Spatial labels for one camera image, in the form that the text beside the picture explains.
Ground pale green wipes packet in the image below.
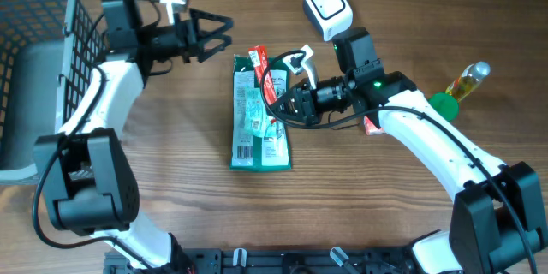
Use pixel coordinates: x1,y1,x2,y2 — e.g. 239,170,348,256
244,88,277,138

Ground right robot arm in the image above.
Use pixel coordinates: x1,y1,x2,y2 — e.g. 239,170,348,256
266,27,547,273

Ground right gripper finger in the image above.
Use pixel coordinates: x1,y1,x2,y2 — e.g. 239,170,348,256
267,107,306,128
273,86,300,110

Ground green 3M gloves package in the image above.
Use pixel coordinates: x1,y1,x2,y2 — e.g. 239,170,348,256
230,55,291,172

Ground red sachet packet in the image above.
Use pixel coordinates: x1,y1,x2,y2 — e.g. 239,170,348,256
248,45,277,105

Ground green lid white jar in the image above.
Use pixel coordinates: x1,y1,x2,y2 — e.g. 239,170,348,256
428,92,459,122

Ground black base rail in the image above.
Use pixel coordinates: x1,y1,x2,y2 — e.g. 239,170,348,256
102,246,429,274

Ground white barcode scanner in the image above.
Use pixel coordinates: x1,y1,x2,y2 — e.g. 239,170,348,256
303,0,354,42

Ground right black camera cable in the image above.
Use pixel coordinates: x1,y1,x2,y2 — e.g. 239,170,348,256
259,49,539,274

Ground grey plastic mesh basket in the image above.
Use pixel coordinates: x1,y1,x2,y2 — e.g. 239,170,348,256
1,0,104,185

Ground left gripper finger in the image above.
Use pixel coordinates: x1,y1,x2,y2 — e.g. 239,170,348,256
189,9,234,38
197,34,232,63

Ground orange Kleenex tissue pack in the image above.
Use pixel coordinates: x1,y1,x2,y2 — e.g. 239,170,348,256
363,116,384,136

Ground yellow liquid clear bottle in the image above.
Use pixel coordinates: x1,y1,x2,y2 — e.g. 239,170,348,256
445,61,491,102

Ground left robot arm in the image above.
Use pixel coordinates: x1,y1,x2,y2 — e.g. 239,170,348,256
33,0,234,273

